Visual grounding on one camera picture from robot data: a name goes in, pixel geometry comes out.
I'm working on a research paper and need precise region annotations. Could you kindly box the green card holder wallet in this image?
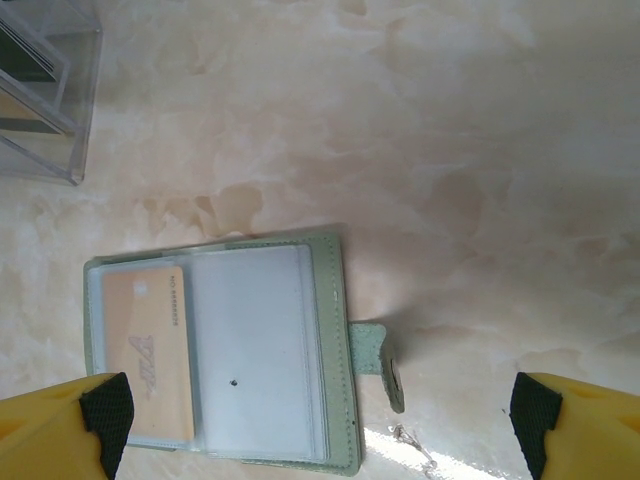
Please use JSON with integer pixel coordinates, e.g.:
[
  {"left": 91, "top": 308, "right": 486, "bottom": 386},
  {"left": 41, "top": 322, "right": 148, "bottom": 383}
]
[{"left": 82, "top": 223, "right": 405, "bottom": 479}]

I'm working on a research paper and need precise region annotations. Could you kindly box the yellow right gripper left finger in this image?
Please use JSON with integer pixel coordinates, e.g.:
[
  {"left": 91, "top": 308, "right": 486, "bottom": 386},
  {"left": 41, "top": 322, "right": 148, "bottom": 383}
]
[{"left": 0, "top": 372, "right": 135, "bottom": 480}]

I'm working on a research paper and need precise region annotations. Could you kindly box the green and tan card packet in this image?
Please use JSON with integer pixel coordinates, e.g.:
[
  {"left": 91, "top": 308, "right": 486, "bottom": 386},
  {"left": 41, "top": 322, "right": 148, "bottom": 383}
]
[{"left": 0, "top": 0, "right": 105, "bottom": 187}]

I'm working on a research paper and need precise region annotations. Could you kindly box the dark VIP card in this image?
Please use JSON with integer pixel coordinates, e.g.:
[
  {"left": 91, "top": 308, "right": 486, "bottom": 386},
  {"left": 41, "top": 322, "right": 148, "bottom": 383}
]
[{"left": 0, "top": 19, "right": 57, "bottom": 85}]

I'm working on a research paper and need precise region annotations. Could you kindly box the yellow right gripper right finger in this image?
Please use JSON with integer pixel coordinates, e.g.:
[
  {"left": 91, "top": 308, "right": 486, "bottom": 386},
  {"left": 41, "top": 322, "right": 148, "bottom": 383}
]
[{"left": 508, "top": 372, "right": 640, "bottom": 480}]

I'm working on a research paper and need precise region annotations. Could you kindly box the orange card with black stripe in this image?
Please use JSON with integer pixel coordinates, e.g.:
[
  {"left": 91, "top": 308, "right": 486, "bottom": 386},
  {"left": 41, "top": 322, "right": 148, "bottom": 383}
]
[{"left": 0, "top": 92, "right": 69, "bottom": 139}]

